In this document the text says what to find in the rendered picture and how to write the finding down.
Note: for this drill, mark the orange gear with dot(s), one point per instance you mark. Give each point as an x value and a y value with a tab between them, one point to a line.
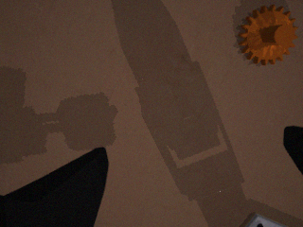
269	35

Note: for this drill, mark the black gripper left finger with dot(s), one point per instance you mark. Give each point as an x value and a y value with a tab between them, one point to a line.
69	196

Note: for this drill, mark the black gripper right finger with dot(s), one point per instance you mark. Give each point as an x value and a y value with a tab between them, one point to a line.
293	143

